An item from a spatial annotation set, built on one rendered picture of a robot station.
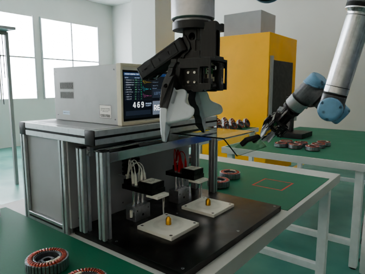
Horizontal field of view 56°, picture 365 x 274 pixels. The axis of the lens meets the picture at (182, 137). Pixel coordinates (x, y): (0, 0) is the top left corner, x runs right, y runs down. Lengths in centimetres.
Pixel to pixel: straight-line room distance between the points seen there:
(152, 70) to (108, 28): 883
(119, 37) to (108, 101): 812
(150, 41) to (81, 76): 400
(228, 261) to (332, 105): 57
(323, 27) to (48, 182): 572
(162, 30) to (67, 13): 384
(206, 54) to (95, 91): 71
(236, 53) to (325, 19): 207
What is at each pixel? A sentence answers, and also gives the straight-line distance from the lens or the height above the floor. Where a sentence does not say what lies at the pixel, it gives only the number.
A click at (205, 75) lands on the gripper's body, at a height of 126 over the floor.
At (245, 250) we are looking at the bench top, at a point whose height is 74.
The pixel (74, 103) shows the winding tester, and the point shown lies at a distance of 134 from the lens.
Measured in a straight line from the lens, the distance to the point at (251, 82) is 482.
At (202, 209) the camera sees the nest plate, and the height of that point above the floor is 78.
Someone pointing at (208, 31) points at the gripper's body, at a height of 133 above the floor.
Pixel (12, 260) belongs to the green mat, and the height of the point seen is 75.
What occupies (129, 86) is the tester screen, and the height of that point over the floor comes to 124.
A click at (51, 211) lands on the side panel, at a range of 134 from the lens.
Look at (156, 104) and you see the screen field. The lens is 126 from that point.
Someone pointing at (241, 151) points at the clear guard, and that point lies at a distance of 123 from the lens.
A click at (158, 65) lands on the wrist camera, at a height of 128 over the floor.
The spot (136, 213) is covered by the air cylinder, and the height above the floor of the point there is 80.
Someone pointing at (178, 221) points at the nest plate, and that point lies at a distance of 122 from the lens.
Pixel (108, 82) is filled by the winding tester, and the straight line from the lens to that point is 119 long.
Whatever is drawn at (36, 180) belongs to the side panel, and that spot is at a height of 90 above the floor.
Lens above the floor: 124
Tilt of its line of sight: 8 degrees down
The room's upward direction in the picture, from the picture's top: straight up
